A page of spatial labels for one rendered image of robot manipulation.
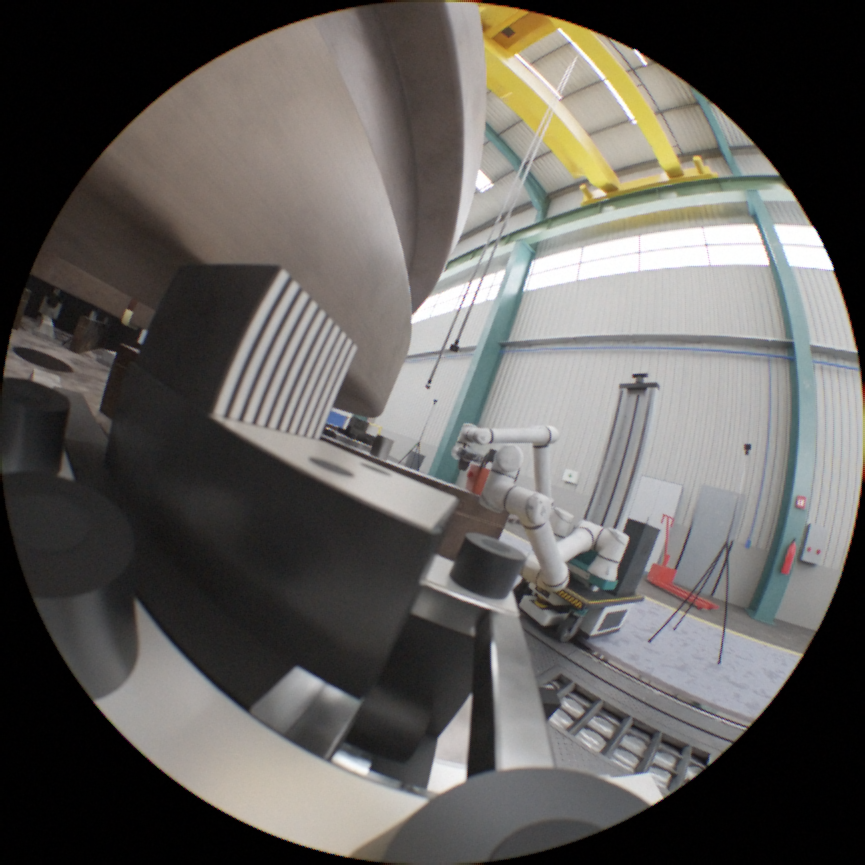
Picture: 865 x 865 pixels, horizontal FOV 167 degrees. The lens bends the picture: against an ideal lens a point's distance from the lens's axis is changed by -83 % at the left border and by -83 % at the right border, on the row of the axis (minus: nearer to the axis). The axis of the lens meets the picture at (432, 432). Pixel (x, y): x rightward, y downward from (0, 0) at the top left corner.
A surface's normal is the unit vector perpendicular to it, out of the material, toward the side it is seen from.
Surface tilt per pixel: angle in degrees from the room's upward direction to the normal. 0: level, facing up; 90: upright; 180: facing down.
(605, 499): 90
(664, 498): 90
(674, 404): 90
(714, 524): 90
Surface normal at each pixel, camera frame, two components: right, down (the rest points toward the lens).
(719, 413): -0.76, -0.34
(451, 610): -0.15, -0.14
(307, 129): 0.91, 0.34
